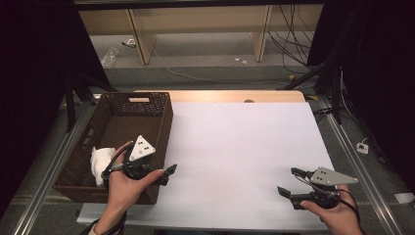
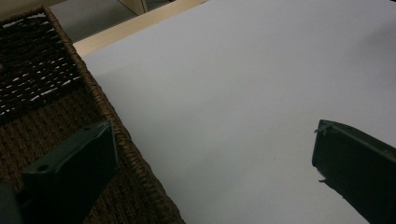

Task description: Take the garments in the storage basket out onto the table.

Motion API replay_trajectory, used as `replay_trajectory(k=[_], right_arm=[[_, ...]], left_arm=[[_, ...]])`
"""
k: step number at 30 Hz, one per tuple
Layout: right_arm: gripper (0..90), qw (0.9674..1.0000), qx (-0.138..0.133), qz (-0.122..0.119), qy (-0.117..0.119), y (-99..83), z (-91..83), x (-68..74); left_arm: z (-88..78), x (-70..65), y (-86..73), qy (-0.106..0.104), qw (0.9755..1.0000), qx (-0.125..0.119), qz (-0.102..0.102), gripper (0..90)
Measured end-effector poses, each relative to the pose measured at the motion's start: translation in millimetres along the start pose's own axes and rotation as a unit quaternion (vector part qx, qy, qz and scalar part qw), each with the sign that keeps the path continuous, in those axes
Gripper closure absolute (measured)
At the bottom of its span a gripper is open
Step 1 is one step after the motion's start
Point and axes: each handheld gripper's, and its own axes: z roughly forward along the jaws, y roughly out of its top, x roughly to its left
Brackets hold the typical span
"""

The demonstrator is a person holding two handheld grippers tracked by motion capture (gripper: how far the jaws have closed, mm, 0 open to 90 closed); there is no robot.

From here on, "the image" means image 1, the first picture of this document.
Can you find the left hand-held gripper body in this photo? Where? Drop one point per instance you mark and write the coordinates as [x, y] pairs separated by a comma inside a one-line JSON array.
[[142, 150]]

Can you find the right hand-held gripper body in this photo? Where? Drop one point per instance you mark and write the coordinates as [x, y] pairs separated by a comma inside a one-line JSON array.
[[331, 178]]

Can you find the brown woven basket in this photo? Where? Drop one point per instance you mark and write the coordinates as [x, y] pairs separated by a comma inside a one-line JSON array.
[[124, 127]]

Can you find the white baby shirt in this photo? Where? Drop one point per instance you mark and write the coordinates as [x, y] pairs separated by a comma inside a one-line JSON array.
[[101, 163]]

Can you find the person's right hand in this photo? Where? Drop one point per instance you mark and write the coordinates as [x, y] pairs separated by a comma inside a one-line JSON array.
[[339, 218]]

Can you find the person's left hand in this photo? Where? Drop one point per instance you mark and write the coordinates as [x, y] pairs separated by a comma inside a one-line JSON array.
[[124, 192]]

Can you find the white power strip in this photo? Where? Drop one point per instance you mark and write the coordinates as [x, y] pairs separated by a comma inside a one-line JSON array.
[[362, 148]]

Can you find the yellow tape piece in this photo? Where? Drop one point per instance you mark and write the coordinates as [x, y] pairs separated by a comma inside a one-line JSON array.
[[312, 97], [291, 77]]

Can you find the white paper slip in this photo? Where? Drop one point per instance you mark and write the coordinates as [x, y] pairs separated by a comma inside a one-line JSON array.
[[404, 197]]

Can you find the dark table grommet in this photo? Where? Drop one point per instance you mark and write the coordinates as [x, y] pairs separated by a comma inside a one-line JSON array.
[[249, 101]]

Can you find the clear plastic bag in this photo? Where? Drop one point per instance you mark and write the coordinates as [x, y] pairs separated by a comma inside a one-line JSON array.
[[109, 58]]

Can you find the wooden shelf unit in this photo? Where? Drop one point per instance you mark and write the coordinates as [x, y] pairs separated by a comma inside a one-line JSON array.
[[143, 45]]

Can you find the small white plug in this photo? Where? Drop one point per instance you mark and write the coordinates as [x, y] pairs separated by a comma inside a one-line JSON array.
[[130, 42]]

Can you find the black curtain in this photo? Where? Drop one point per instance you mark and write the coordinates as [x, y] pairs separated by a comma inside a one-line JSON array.
[[385, 81], [29, 81]]

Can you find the black crossbar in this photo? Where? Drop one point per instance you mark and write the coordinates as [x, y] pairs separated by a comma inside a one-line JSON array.
[[195, 3]]

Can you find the aluminium floor rail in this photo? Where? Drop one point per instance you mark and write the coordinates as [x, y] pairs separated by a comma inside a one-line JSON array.
[[341, 127], [49, 182]]

